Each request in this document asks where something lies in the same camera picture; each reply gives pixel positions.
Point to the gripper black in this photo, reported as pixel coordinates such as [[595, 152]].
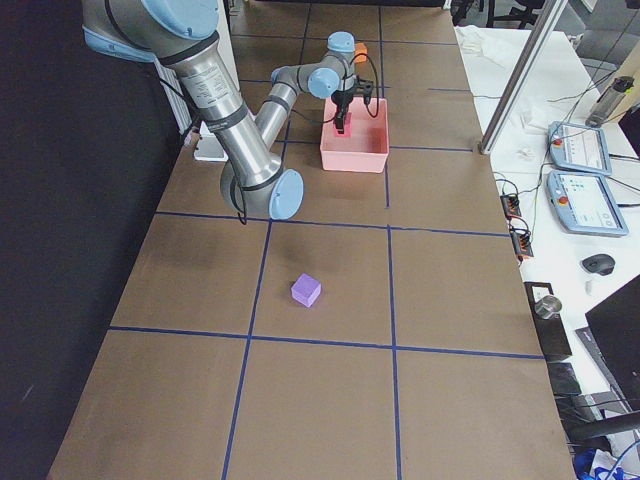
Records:
[[344, 101]]

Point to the red foam block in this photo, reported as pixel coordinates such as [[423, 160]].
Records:
[[342, 125]]

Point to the orange foam block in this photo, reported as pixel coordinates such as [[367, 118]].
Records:
[[361, 50]]

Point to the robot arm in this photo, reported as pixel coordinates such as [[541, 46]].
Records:
[[183, 37]]

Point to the pink plastic bin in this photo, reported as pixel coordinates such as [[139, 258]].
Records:
[[366, 150]]

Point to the purple foam block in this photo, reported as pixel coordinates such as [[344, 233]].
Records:
[[306, 290]]

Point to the orange power strip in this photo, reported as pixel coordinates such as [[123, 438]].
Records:
[[519, 231]]

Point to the upper teach pendant tablet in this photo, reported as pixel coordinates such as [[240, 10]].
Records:
[[579, 148]]

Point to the teach pendant tablet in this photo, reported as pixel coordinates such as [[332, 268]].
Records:
[[579, 148], [584, 204]]

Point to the lower teach pendant tablet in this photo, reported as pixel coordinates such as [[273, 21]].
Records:
[[584, 204]]

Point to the grey water bottle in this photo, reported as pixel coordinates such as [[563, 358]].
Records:
[[609, 100]]

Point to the metal cup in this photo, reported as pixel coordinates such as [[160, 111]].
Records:
[[547, 307]]

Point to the black computer mouse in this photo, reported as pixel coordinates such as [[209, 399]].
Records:
[[601, 264]]

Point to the black monitor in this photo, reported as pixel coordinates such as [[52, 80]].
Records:
[[614, 324]]

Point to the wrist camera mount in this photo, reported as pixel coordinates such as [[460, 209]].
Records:
[[364, 89]]

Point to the white camera post base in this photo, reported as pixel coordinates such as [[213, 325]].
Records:
[[208, 148]]

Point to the aluminium frame post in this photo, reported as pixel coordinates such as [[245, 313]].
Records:
[[524, 66]]

